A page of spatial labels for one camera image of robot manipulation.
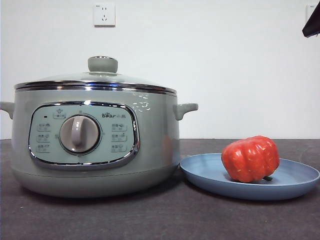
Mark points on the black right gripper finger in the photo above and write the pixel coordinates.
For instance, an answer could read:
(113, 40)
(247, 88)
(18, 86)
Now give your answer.
(313, 25)

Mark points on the orange-red toy pumpkin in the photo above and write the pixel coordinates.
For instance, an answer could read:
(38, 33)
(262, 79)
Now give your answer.
(250, 157)

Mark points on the glass lid with green knob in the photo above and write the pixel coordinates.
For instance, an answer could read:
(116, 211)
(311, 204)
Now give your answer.
(102, 64)

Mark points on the blue round plate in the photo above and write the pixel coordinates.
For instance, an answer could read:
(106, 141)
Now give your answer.
(205, 175)

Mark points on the pale green electric steamer pot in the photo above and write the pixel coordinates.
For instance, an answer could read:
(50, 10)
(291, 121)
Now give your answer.
(155, 140)

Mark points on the white wall socket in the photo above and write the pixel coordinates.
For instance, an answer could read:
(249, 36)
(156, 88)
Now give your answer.
(104, 15)
(309, 13)

